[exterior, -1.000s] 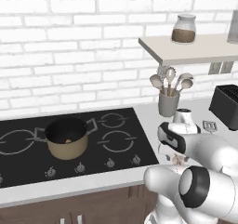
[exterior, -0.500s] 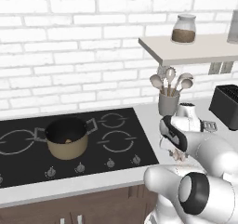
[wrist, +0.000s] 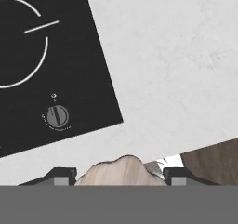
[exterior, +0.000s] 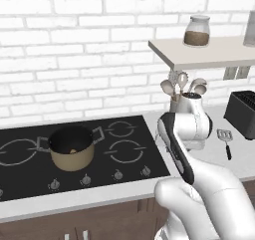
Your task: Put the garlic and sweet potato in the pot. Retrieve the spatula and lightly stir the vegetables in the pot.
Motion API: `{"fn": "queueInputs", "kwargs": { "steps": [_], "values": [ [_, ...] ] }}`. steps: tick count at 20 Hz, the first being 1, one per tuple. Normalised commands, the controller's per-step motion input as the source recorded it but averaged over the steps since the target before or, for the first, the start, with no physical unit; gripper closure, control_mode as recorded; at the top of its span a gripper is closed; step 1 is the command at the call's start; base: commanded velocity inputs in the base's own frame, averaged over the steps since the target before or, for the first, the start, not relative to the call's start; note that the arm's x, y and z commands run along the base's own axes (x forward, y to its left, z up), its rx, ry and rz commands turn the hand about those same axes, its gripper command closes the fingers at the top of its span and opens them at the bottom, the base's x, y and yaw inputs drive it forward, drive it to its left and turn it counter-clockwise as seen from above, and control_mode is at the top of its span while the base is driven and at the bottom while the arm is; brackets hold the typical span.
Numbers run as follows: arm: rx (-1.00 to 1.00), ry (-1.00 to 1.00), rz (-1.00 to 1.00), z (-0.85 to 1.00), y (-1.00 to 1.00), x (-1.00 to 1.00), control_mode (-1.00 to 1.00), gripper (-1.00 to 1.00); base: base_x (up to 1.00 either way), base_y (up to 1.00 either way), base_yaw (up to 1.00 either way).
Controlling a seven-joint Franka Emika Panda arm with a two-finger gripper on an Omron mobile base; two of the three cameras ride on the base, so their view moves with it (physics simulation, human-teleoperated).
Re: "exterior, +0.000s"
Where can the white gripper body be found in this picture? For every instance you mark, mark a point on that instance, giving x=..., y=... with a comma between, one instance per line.
x=194, y=145

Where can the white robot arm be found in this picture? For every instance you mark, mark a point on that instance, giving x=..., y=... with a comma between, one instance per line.
x=212, y=191

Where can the white utensil holder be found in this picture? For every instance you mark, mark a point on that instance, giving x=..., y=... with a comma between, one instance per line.
x=174, y=105

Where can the grey hob knob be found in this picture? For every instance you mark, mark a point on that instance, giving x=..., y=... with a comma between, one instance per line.
x=0, y=192
x=53, y=185
x=117, y=175
x=145, y=171
x=85, y=180

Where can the black toaster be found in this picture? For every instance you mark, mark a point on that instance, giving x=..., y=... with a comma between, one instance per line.
x=241, y=114

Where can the brown cupboard door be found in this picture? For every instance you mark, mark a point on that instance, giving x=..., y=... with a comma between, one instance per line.
x=249, y=189
x=66, y=222
x=155, y=214

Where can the black hob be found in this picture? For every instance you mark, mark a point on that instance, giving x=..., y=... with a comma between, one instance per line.
x=99, y=164

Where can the glass jar with brown contents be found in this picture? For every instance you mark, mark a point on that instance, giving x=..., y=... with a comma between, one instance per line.
x=197, y=31

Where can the pale vegetable piece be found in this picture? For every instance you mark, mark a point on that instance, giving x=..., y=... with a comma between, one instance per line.
x=73, y=151

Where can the grey wall socket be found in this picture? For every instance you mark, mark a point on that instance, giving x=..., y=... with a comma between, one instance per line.
x=230, y=73
x=242, y=72

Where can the beige wall shelf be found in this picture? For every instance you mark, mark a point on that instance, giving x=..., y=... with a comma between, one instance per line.
x=212, y=53

